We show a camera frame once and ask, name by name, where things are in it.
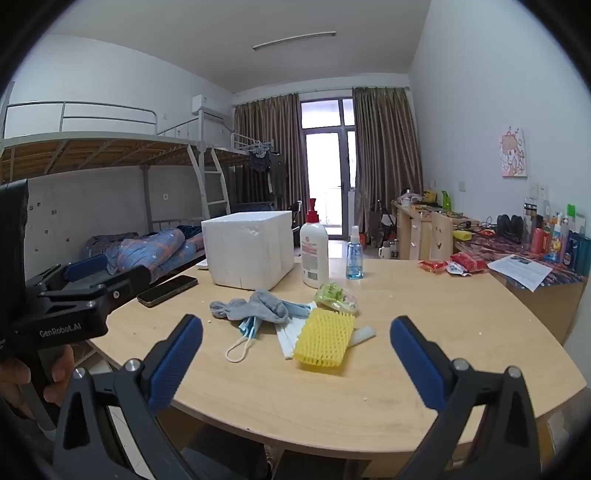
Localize metal bunk bed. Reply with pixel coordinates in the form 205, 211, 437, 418
198, 106, 296, 217
0, 100, 232, 278

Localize brown curtain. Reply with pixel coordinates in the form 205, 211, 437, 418
352, 86, 423, 232
233, 92, 305, 227

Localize glass balcony door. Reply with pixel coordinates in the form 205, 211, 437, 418
299, 96, 357, 227

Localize person's left hand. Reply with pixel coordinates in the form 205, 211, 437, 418
0, 345, 75, 418

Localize steel thermos bottle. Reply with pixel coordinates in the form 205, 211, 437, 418
523, 198, 539, 244

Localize black smartphone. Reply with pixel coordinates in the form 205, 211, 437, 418
137, 275, 199, 308

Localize grey sock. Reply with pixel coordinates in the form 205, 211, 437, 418
210, 289, 311, 324

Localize green tissue pack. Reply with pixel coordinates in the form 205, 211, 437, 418
315, 282, 359, 315

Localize white paper tissue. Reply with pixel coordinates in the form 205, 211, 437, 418
276, 318, 308, 361

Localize desk with patterned cover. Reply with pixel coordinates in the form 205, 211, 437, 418
452, 222, 591, 347

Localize wooden drawer desk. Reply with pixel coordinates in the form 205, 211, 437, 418
392, 199, 481, 261

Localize dark hanging clothes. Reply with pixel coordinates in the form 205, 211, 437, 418
246, 148, 287, 195

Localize white foam box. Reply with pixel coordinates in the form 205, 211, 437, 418
201, 211, 296, 291

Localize pink cartoon wall poster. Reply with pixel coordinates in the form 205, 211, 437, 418
499, 126, 528, 178

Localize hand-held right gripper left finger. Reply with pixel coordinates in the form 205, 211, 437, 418
53, 314, 204, 480

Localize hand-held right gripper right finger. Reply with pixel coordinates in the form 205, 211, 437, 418
390, 315, 541, 480

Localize row of toiletry bottles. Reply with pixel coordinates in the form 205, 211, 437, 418
530, 203, 591, 273

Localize wooden smiley chair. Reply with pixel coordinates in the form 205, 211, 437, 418
429, 211, 455, 261

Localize black headphones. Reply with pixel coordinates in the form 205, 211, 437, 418
495, 213, 525, 243

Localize yellow foam net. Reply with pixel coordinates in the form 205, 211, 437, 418
294, 308, 355, 368

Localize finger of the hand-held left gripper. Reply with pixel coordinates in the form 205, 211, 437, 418
25, 254, 109, 296
37, 265, 153, 319

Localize blue spray bottle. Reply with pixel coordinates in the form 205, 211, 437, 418
346, 226, 365, 280

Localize white foam strip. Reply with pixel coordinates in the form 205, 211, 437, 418
346, 326, 376, 348

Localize white paper sheet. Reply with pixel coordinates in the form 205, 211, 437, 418
487, 254, 560, 292

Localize blue face mask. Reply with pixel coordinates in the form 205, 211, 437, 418
225, 302, 319, 363

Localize long red snack packet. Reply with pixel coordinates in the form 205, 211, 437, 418
451, 252, 488, 271

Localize white lotion bottle pink pump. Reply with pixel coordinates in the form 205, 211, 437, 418
300, 198, 329, 288

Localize blue plaid blanket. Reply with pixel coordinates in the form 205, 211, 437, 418
85, 226, 204, 275

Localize ceiling light tube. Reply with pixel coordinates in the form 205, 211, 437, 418
252, 31, 337, 51

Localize white air conditioner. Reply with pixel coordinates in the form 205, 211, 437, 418
191, 95, 232, 121

